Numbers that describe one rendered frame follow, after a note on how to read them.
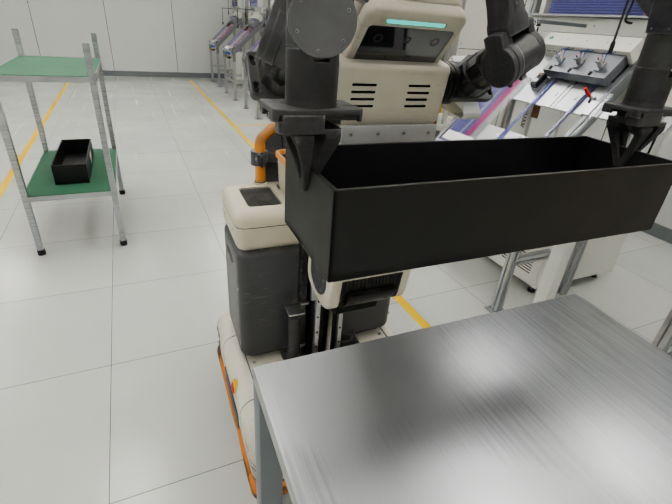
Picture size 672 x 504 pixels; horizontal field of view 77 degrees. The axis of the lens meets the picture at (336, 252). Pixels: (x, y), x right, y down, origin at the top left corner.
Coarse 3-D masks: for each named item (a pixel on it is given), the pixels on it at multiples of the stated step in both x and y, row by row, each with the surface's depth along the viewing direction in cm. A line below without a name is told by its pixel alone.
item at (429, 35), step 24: (384, 0) 69; (408, 0) 71; (432, 0) 73; (456, 0) 75; (360, 24) 71; (384, 24) 72; (408, 24) 73; (432, 24) 74; (456, 24) 76; (360, 48) 76; (384, 48) 77; (408, 48) 79; (432, 48) 81
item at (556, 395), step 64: (512, 320) 81; (576, 320) 82; (256, 384) 64; (320, 384) 63; (384, 384) 64; (448, 384) 65; (512, 384) 66; (576, 384) 67; (640, 384) 68; (256, 448) 73; (320, 448) 54; (384, 448) 54; (448, 448) 55; (512, 448) 56; (576, 448) 56; (640, 448) 57
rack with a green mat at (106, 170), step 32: (32, 64) 231; (64, 64) 240; (96, 64) 250; (32, 96) 273; (96, 96) 214; (0, 128) 204; (96, 160) 281; (32, 192) 228; (64, 192) 231; (96, 192) 235; (32, 224) 229
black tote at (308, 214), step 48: (384, 144) 61; (432, 144) 65; (480, 144) 68; (528, 144) 72; (576, 144) 77; (288, 192) 58; (336, 192) 43; (384, 192) 45; (432, 192) 48; (480, 192) 50; (528, 192) 54; (576, 192) 57; (624, 192) 62; (336, 240) 46; (384, 240) 48; (432, 240) 51; (480, 240) 54; (528, 240) 58; (576, 240) 63
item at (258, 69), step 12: (252, 60) 77; (252, 72) 76; (264, 72) 73; (276, 72) 72; (252, 84) 75; (264, 84) 76; (276, 84) 74; (252, 96) 76; (264, 96) 76; (276, 96) 76
